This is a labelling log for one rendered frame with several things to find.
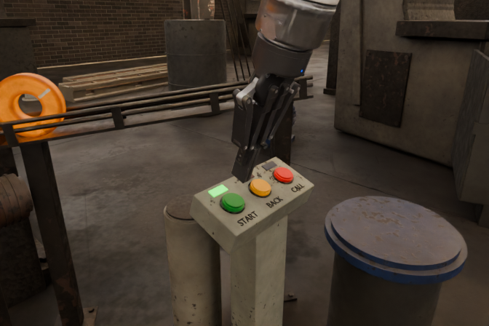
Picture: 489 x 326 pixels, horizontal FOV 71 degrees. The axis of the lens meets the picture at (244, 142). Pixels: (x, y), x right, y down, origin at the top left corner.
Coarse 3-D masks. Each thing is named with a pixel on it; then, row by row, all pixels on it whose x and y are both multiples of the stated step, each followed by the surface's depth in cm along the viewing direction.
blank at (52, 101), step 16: (16, 80) 80; (32, 80) 81; (48, 80) 83; (0, 96) 81; (16, 96) 82; (48, 96) 83; (0, 112) 82; (16, 112) 83; (48, 112) 84; (64, 112) 86; (48, 128) 85
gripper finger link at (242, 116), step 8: (248, 96) 44; (248, 104) 44; (240, 112) 46; (248, 112) 46; (240, 120) 47; (248, 120) 47; (232, 128) 49; (240, 128) 48; (248, 128) 48; (232, 136) 50; (240, 136) 49; (248, 136) 49; (240, 144) 50
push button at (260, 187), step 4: (256, 180) 66; (260, 180) 66; (264, 180) 67; (252, 184) 65; (256, 184) 65; (260, 184) 65; (264, 184) 66; (268, 184) 66; (252, 188) 64; (256, 188) 64; (260, 188) 64; (264, 188) 65; (268, 188) 65; (256, 192) 64; (260, 192) 64; (264, 192) 64; (268, 192) 64
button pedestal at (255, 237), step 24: (288, 168) 74; (240, 192) 64; (288, 192) 67; (192, 216) 62; (216, 216) 57; (240, 216) 59; (264, 216) 60; (216, 240) 59; (240, 240) 57; (264, 240) 65; (240, 264) 68; (264, 264) 67; (240, 288) 70; (264, 288) 69; (240, 312) 72; (264, 312) 71
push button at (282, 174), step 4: (280, 168) 71; (284, 168) 72; (276, 172) 70; (280, 172) 70; (284, 172) 70; (288, 172) 71; (276, 176) 70; (280, 176) 69; (284, 176) 69; (288, 176) 70; (292, 176) 71; (280, 180) 69; (284, 180) 69; (288, 180) 69
